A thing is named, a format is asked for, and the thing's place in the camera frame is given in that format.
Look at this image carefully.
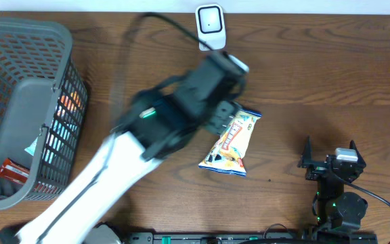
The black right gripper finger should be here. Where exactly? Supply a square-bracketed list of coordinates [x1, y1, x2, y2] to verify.
[349, 140, 365, 166]
[299, 136, 312, 166]

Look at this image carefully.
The yellow snack chip bag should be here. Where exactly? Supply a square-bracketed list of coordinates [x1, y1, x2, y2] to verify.
[198, 108, 262, 177]

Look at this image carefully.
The red orange snack bar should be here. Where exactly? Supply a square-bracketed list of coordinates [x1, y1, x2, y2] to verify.
[0, 158, 30, 185]

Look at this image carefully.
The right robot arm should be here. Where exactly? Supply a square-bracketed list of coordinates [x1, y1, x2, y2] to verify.
[297, 138, 368, 240]

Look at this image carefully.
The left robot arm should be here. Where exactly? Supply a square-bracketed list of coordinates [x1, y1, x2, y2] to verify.
[0, 52, 249, 243]

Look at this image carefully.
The white barcode scanner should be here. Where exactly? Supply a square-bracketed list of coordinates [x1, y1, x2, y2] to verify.
[195, 3, 226, 51]

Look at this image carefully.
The grey plastic shopping basket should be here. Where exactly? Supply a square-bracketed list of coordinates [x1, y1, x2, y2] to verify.
[0, 17, 89, 210]

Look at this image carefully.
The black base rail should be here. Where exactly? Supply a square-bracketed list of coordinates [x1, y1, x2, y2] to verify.
[122, 232, 378, 244]

